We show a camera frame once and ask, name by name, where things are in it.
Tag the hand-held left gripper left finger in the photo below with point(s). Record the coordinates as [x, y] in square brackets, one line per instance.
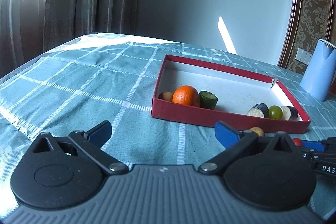
[101, 133]

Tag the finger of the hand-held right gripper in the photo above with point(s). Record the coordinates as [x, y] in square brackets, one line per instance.
[312, 144]

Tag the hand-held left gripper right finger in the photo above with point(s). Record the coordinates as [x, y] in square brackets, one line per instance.
[226, 134]

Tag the red cherry tomato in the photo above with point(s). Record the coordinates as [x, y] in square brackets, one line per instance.
[297, 141]

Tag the small brown round fruit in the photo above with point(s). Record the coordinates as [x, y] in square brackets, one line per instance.
[165, 96]
[257, 131]

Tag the dark eggplant piece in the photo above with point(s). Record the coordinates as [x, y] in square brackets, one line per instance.
[258, 110]
[290, 113]

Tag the green cucumber piece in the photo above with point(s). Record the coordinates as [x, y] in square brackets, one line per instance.
[208, 100]

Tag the red cardboard box tray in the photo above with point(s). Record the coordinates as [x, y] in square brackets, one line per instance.
[236, 90]

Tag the green grape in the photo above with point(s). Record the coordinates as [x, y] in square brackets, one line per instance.
[275, 112]

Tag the orange tangerine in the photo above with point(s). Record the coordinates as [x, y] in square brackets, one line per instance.
[186, 95]

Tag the teal checked tablecloth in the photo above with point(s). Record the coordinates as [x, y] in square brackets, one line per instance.
[78, 82]

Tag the blue electric kettle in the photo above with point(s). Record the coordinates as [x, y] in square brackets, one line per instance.
[319, 69]

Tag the patterned beige curtain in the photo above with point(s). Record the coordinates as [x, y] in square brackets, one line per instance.
[78, 3]

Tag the white wall switch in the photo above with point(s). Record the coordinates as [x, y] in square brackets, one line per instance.
[304, 54]

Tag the brown wooden wall frame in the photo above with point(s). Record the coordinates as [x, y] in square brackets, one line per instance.
[290, 29]

